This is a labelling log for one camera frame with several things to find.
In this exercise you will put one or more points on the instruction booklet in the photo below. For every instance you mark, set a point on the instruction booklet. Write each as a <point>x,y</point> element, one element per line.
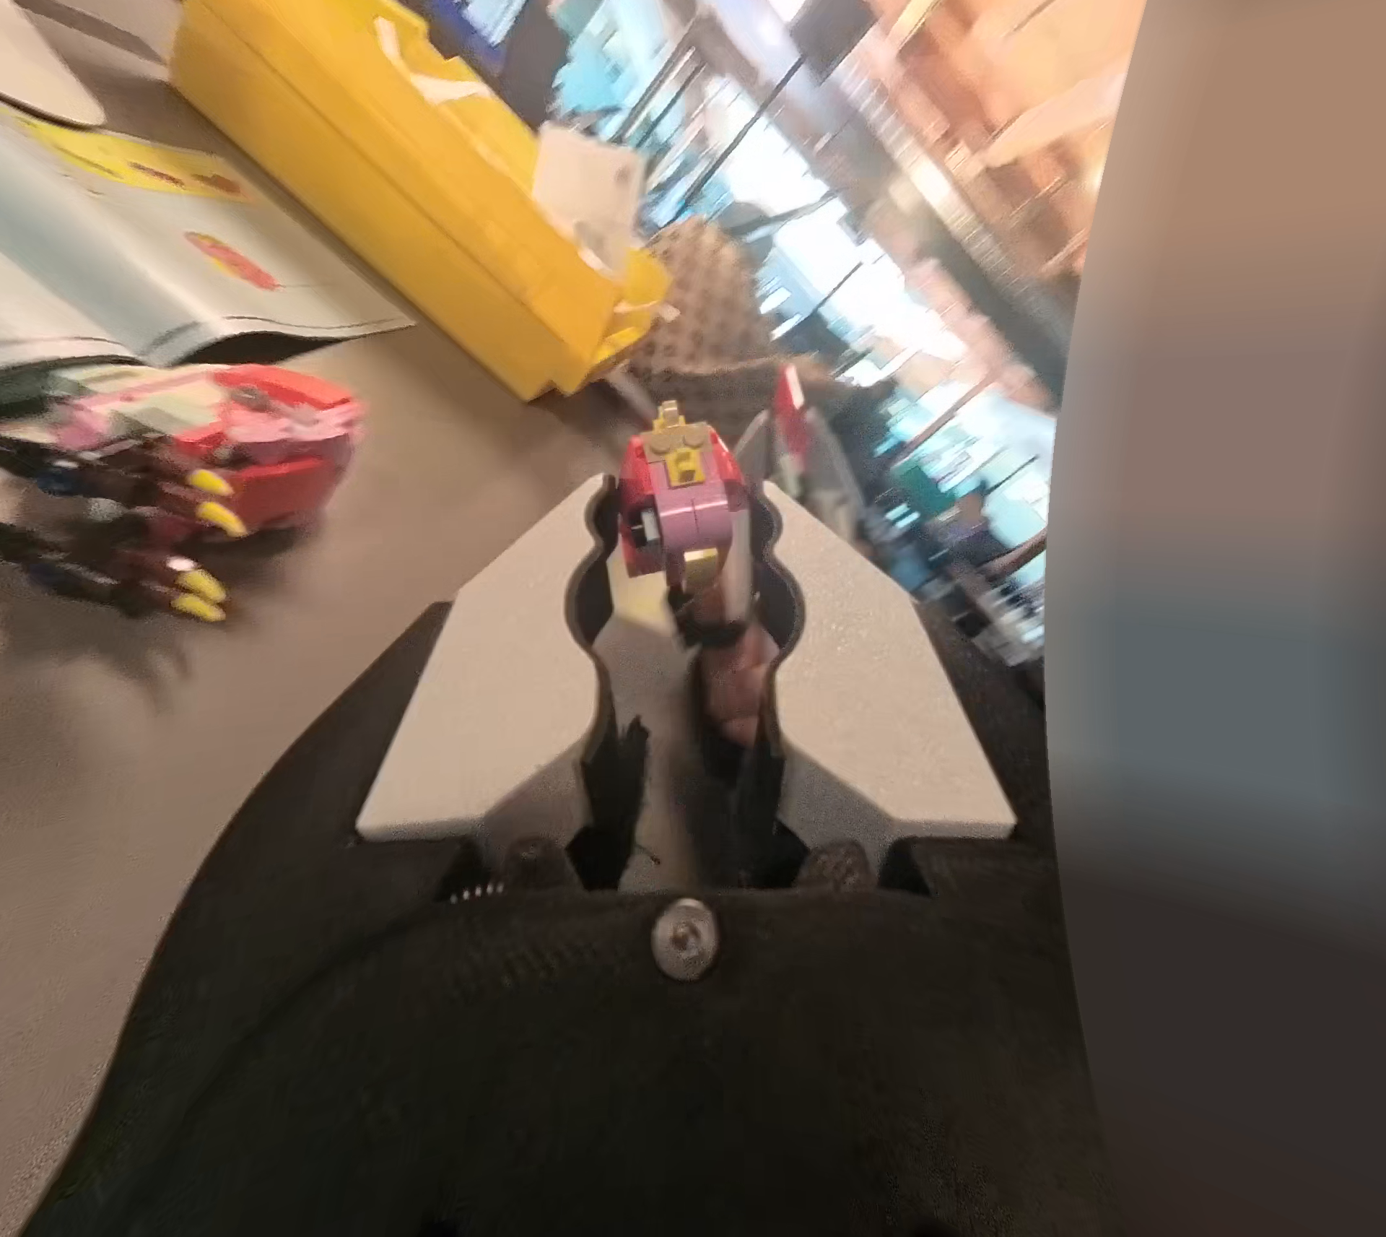
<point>129,252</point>

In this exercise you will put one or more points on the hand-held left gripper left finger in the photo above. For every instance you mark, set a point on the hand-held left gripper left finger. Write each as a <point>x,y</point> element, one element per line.
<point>486,694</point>

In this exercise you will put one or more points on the grey studded baseplate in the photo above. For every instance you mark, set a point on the grey studded baseplate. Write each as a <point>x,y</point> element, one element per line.
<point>709,305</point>

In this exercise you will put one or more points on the small red pink brick assembly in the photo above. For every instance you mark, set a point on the small red pink brick assembly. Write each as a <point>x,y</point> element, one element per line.
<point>679,511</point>

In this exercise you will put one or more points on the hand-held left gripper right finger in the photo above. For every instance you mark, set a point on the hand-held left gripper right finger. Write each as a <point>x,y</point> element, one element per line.
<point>866,706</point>

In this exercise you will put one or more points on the white paper scrap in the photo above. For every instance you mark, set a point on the white paper scrap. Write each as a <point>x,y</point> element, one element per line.
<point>590,191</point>

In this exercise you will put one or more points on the white flat device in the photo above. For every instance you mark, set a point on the white flat device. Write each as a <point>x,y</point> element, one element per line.
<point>38,61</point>

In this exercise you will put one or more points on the yellow cardboard box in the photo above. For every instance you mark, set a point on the yellow cardboard box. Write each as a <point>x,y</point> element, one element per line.
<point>401,142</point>

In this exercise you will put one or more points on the red pink toy brick model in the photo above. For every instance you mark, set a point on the red pink toy brick model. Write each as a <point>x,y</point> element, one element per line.
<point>184,490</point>

